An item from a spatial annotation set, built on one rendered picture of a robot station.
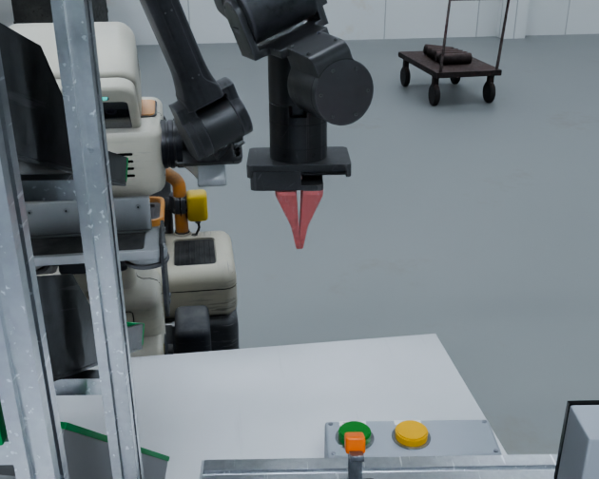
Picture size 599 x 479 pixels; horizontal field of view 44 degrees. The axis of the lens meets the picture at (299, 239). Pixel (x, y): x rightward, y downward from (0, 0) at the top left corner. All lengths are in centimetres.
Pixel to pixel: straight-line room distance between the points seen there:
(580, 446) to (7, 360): 37
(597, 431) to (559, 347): 253
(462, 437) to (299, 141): 45
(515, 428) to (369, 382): 143
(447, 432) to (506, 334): 214
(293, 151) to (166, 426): 56
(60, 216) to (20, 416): 95
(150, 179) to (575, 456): 93
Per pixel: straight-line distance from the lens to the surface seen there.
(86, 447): 63
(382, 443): 96
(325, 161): 74
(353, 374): 125
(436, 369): 128
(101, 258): 55
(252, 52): 70
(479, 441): 98
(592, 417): 57
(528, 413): 269
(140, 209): 132
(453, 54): 667
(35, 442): 41
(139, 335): 70
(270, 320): 309
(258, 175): 73
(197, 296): 171
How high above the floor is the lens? 156
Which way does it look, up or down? 24 degrees down
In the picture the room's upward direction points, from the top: straight up
